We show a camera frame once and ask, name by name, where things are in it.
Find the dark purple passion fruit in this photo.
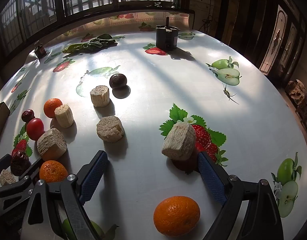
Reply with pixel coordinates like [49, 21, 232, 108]
[109, 74, 127, 89]

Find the carved wooden root ornament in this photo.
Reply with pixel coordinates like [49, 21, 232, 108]
[285, 79, 307, 108]

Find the dark ink bottle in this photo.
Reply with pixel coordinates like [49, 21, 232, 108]
[34, 44, 47, 59]

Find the red cherry tomato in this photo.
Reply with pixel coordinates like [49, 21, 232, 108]
[26, 118, 45, 141]

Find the large wrinkled red jujube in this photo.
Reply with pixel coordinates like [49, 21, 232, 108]
[10, 151, 31, 176]

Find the large sugarcane chunk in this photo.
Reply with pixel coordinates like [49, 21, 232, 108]
[37, 128, 67, 161]

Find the small dark red jujube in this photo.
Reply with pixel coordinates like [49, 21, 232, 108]
[21, 109, 35, 123]

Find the fruit print tablecloth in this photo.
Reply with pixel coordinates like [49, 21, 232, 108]
[0, 22, 307, 239]

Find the small orange tangerine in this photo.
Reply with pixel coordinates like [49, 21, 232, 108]
[43, 98, 63, 119]

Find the sugarcane chunk beside tangerine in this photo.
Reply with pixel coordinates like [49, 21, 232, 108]
[54, 104, 74, 128]

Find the black plant pot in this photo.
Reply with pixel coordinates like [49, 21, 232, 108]
[156, 17, 180, 51]

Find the green leafy vegetable bunch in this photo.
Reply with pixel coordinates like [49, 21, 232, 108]
[62, 34, 118, 54]

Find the large orange tangerine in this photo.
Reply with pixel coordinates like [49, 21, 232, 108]
[153, 196, 200, 237]

